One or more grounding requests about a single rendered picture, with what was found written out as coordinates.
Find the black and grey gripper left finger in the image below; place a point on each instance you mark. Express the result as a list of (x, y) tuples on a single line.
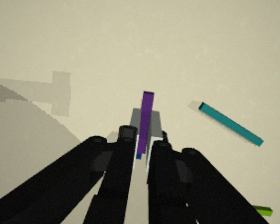
[(49, 196)]

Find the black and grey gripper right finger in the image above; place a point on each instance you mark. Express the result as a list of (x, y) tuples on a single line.
[(214, 199)]

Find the purple rod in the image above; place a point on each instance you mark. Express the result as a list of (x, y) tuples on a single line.
[(146, 109)]

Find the turquoise rod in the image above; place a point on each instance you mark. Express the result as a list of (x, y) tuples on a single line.
[(230, 124)]

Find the small blue block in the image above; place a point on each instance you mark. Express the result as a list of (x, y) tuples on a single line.
[(138, 156)]

